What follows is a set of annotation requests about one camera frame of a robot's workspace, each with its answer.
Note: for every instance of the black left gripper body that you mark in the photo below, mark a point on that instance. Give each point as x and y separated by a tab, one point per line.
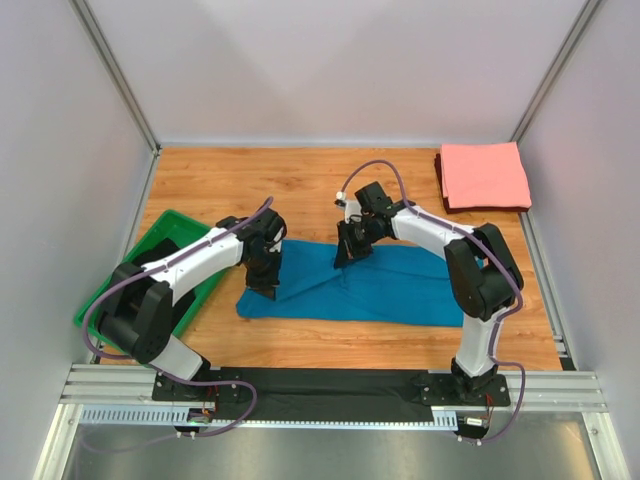
262	275

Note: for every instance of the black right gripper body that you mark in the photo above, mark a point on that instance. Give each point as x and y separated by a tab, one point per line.
353	245

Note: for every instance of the blue t shirt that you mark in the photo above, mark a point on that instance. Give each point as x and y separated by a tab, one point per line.
397	284

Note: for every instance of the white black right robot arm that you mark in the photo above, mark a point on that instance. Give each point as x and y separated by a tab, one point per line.
485	280

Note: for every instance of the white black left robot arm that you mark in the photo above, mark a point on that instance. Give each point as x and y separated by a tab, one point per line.
147	337

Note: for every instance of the black t shirts in tray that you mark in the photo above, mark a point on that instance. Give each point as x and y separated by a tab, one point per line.
162	249

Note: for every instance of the green plastic tray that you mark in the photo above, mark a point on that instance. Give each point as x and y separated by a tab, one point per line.
183	230

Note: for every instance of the black front mounting strip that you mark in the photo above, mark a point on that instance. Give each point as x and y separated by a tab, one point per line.
333	395

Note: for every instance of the folded pink t shirt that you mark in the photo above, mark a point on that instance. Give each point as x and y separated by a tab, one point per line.
484	175

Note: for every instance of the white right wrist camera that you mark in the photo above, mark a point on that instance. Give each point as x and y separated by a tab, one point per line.
351	208

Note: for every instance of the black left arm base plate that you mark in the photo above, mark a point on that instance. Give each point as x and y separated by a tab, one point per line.
169	390

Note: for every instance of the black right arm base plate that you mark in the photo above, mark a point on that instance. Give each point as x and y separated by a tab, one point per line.
448	389

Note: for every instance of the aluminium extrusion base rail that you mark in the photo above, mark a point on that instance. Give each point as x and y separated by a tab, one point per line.
545	391

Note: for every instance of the aluminium frame post right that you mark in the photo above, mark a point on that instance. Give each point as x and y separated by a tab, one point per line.
577	31

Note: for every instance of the aluminium frame post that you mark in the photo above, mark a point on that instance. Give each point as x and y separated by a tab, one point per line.
577	31
98	39

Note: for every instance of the aluminium frame post left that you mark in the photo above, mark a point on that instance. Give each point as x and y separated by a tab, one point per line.
98	39

